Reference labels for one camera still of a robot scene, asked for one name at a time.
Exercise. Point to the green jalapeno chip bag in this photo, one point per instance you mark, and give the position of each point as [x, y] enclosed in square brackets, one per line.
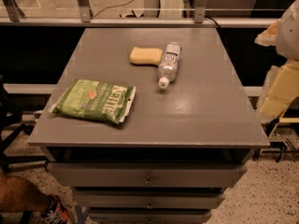
[95, 100]

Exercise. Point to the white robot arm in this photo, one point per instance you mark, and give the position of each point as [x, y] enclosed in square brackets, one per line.
[281, 85]

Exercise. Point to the grey drawer cabinet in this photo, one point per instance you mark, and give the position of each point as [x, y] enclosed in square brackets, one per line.
[178, 150]

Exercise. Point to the clear plastic water bottle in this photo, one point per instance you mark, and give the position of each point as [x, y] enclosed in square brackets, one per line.
[167, 69]

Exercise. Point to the yellow sponge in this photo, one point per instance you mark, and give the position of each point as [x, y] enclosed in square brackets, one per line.
[145, 56]

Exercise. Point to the black chair base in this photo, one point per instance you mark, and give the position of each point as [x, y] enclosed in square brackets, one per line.
[10, 114]

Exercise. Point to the orange black sneaker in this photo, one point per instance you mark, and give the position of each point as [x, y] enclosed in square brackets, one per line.
[56, 213]

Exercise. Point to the person's bare leg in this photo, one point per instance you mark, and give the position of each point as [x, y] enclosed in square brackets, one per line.
[18, 194]

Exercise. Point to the metal railing frame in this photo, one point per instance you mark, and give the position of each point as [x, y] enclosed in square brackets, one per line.
[121, 15]

